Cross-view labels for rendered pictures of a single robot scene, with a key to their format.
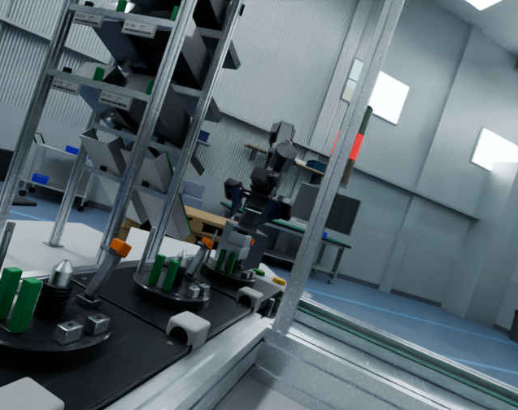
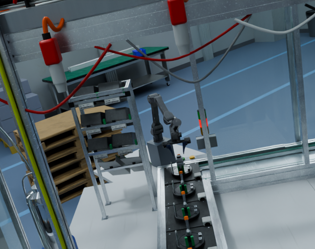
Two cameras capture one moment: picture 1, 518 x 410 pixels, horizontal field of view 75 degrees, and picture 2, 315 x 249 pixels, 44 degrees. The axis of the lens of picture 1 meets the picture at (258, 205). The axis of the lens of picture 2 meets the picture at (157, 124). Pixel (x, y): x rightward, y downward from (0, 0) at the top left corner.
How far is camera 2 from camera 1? 1.80 m
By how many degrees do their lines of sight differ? 23
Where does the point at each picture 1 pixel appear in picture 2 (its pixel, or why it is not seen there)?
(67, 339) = (197, 211)
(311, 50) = not seen: outside the picture
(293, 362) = (221, 185)
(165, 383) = (211, 207)
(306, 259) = (210, 159)
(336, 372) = (233, 180)
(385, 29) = (199, 90)
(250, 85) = not seen: outside the picture
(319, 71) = not seen: outside the picture
